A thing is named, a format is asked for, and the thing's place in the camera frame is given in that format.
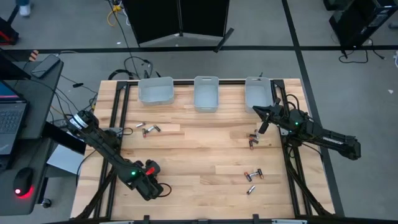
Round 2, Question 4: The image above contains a black side desk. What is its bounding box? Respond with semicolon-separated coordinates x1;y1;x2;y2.
0;49;65;217

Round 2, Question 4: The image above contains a coiled black cable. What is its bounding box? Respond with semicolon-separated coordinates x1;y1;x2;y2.
108;68;138;81

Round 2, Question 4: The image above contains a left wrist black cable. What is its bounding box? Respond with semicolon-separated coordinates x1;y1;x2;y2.
157;182;173;198

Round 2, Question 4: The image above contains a yellow cable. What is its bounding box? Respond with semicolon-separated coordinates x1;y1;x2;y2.
106;3;124;27

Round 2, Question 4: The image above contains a grey plastic bin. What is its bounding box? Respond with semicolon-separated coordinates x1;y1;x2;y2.
193;75;220;113
137;76;175;106
244;77;275;113

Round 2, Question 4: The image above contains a person's foot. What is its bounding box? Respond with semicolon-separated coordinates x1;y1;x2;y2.
15;0;32;17

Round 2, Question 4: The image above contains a black computer mouse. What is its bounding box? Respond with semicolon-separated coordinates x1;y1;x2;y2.
12;167;35;199

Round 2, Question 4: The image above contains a black red floor stand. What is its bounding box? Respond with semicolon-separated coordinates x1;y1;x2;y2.
0;17;19;46

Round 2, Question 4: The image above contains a white sheet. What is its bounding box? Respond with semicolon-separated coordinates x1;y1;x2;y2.
46;144;86;175

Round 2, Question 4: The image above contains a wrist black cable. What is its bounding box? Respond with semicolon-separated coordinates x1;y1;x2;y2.
284;93;302;111
157;182;173;198

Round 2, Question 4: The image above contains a black folding screen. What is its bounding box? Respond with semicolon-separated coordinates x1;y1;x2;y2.
121;0;234;53

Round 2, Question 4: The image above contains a black metal bar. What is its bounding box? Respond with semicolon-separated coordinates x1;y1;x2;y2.
42;121;87;156

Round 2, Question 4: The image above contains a black monitor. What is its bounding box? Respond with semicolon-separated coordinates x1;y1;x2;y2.
0;49;32;81

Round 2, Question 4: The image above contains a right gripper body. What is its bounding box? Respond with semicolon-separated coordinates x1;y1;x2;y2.
258;98;282;135

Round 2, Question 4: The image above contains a black cable loop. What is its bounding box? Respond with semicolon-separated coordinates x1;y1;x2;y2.
123;55;154;79

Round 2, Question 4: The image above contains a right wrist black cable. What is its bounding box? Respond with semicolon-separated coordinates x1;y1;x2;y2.
284;93;302;111

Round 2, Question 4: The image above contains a black floor cable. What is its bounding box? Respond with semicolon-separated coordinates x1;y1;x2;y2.
338;39;386;65

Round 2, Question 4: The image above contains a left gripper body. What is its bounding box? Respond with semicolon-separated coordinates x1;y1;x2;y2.
138;160;162;191

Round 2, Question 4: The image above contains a black aluminium table frame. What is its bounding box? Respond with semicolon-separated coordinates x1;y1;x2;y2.
74;79;336;224

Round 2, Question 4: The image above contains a black smartphone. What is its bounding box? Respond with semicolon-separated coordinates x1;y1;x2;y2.
30;54;61;78

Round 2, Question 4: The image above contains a grey laptop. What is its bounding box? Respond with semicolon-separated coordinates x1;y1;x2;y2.
0;80;29;156

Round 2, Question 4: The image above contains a black equipment cabinet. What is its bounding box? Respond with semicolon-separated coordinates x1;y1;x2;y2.
328;0;398;48

